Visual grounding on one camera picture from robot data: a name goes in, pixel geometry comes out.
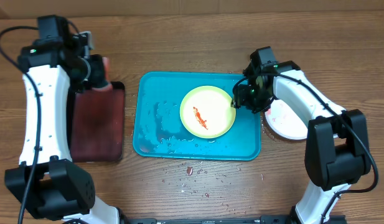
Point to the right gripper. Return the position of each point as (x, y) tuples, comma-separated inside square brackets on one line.
[(245, 100)]

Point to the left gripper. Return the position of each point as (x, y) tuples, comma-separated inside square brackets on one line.
[(82, 86)]

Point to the orange and green sponge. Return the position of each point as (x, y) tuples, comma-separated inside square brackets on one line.
[(100, 80)]

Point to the white plate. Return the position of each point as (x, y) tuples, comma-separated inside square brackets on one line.
[(285, 122)]

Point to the yellow-green plate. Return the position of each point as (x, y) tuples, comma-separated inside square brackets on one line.
[(206, 112)]

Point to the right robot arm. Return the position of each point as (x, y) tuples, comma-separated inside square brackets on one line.
[(337, 156)]

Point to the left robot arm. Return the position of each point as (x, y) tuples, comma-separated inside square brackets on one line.
[(46, 182)]

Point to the black tray with red water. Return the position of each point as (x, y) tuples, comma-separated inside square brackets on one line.
[(96, 125)]

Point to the teal plastic tray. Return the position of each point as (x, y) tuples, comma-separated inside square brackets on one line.
[(159, 132)]

